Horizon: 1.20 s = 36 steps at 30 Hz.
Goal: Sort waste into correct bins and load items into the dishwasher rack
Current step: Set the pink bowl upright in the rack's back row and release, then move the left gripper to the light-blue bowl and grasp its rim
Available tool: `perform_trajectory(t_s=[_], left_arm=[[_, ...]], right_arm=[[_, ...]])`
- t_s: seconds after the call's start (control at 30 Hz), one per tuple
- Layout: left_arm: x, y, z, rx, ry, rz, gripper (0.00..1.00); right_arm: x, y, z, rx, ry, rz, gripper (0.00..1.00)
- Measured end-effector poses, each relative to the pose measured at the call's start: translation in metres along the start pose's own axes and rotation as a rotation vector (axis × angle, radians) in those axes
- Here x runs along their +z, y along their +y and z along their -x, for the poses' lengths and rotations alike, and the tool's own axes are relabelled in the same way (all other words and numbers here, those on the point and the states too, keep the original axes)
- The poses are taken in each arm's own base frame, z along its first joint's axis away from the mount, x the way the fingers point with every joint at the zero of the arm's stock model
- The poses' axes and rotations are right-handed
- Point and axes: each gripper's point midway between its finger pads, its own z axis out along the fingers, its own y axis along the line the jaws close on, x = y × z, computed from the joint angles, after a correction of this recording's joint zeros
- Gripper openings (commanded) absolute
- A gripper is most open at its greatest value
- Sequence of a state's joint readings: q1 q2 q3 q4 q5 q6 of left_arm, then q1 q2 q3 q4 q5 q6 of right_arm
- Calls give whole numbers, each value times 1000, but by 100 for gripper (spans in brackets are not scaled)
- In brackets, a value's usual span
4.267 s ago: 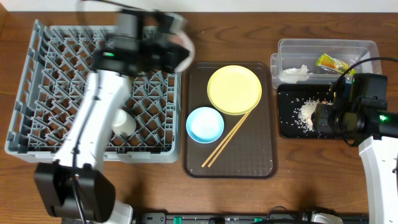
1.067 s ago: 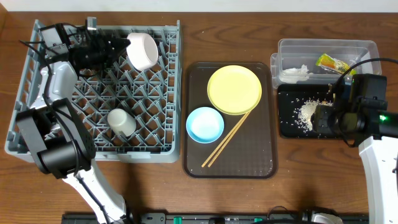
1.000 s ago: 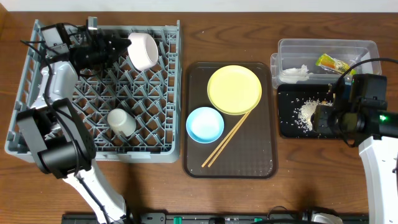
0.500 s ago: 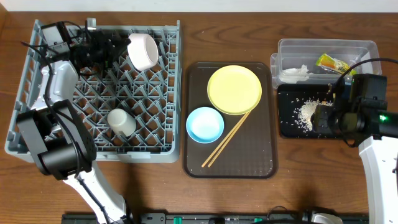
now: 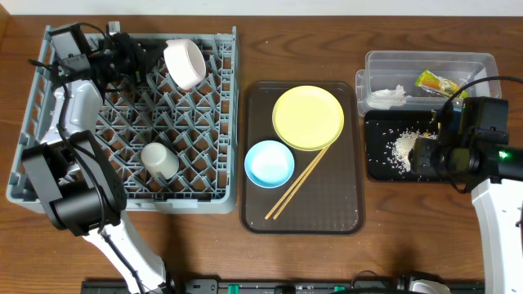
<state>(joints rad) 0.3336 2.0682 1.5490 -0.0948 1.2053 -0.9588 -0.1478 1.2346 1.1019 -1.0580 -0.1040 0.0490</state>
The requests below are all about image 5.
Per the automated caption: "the white plastic cup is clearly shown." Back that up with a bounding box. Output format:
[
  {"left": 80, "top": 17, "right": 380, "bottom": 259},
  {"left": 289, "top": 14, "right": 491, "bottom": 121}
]
[{"left": 141, "top": 142, "right": 180, "bottom": 180}]

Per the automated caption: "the spilled rice pile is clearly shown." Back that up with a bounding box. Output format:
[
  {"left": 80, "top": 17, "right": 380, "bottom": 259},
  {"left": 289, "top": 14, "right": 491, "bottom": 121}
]
[{"left": 374, "top": 128, "right": 436, "bottom": 176}]

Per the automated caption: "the black waste tray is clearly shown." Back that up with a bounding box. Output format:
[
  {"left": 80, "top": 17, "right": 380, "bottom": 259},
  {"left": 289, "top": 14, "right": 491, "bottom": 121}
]
[{"left": 364, "top": 110, "right": 445, "bottom": 182}]

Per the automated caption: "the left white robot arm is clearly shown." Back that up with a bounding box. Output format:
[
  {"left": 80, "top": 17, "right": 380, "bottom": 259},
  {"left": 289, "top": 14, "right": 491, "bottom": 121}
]
[{"left": 21, "top": 32, "right": 172, "bottom": 293}]

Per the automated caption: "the lower wooden chopstick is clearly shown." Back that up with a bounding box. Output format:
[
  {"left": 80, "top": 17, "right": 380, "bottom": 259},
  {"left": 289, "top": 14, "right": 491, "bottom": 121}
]
[{"left": 272, "top": 146, "right": 330, "bottom": 221}]

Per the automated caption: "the crumpled white tissue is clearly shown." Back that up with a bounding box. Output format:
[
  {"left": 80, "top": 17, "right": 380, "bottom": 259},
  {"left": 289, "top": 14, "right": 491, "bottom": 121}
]
[{"left": 366, "top": 85, "right": 411, "bottom": 110}]

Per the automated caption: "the pink white bowl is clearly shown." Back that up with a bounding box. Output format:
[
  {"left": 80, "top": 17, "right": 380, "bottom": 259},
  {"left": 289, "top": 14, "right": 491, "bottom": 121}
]
[{"left": 163, "top": 39, "right": 207, "bottom": 90}]

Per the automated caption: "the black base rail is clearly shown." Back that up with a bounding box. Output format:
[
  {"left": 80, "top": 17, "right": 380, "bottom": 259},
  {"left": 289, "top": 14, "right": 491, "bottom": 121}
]
[{"left": 79, "top": 269, "right": 487, "bottom": 294}]

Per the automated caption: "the upper wooden chopstick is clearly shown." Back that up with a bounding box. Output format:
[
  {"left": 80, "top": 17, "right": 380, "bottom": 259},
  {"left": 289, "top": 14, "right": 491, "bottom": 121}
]
[{"left": 264, "top": 145, "right": 328, "bottom": 221}]

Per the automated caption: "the light blue bowl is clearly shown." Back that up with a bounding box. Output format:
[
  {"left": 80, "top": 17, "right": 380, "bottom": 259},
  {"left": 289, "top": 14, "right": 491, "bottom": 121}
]
[{"left": 244, "top": 140, "right": 295, "bottom": 189}]

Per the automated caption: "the yellow plastic plate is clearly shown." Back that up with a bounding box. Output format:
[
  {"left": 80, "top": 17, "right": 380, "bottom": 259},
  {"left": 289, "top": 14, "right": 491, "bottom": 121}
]
[{"left": 272, "top": 85, "right": 345, "bottom": 151}]

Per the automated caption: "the wooden chopstick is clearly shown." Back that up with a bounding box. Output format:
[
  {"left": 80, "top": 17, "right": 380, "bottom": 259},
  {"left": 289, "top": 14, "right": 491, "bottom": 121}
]
[
  {"left": 272, "top": 146, "right": 330, "bottom": 221},
  {"left": 264, "top": 145, "right": 328, "bottom": 221}
]

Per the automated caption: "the grey plastic dishwasher rack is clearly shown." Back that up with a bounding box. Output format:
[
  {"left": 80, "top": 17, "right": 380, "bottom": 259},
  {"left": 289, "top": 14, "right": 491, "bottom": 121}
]
[{"left": 6, "top": 23, "right": 239, "bottom": 214}]

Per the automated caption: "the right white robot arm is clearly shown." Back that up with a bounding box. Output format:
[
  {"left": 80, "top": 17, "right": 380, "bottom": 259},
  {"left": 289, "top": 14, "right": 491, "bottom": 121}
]
[{"left": 409, "top": 126, "right": 522, "bottom": 293}]

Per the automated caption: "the yellow green snack wrapper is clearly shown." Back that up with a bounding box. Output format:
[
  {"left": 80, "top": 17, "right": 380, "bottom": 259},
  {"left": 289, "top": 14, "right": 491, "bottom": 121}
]
[{"left": 414, "top": 70, "right": 460, "bottom": 98}]

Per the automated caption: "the dark brown serving tray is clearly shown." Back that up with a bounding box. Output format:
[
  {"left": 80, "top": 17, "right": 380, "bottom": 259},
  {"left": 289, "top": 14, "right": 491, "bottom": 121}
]
[{"left": 240, "top": 82, "right": 364, "bottom": 235}]

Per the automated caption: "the clear plastic bin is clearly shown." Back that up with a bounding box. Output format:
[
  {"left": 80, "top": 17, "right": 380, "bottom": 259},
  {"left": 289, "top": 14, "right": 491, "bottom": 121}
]
[{"left": 355, "top": 51, "right": 498, "bottom": 117}]

